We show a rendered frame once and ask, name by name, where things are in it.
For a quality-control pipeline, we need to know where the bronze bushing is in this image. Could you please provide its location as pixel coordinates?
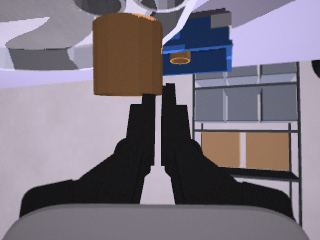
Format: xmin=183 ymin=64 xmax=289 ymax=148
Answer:
xmin=170 ymin=51 xmax=190 ymax=64
xmin=92 ymin=12 xmax=163 ymax=96

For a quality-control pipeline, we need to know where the grey metal ring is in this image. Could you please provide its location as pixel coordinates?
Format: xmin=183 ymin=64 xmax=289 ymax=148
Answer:
xmin=133 ymin=0 xmax=190 ymax=12

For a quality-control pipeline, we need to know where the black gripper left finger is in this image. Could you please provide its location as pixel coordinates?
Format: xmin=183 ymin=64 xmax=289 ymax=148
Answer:
xmin=19 ymin=94 xmax=156 ymax=218

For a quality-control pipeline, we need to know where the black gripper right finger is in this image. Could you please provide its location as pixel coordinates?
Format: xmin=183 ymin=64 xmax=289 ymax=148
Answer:
xmin=161 ymin=83 xmax=294 ymax=220

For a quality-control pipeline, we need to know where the blue shallow tray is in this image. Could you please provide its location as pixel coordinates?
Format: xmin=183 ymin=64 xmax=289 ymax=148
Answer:
xmin=163 ymin=12 xmax=232 ymax=76

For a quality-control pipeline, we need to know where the grey metal bushing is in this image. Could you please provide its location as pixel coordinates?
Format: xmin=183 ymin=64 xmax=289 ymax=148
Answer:
xmin=69 ymin=0 xmax=126 ymax=17

